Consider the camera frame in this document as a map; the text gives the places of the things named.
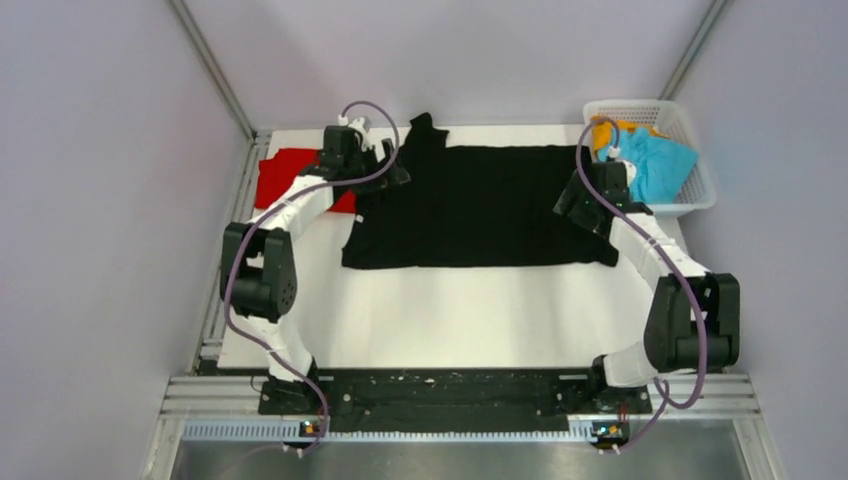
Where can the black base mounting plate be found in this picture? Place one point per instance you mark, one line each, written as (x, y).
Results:
(452, 400)

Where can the light blue t shirt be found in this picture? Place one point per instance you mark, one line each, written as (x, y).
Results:
(663, 166)

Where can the aluminium frame rail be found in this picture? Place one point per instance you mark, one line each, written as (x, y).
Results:
(226, 409)

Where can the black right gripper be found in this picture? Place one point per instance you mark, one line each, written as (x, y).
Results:
(575, 188)

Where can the white plastic laundry basket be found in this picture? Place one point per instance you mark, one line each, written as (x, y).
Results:
(670, 119)

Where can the black t shirt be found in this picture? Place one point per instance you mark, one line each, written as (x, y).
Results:
(472, 206)

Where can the orange t shirt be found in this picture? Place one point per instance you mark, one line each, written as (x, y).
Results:
(606, 136)

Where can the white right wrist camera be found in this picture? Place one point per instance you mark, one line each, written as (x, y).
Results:
(614, 155)

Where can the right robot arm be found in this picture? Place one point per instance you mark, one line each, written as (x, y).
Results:
(693, 322)

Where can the red folded t shirt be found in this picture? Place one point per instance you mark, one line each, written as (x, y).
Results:
(277, 174)

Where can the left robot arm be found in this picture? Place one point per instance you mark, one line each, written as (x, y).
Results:
(259, 284)

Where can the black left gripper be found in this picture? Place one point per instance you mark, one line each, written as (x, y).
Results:
(396, 174)

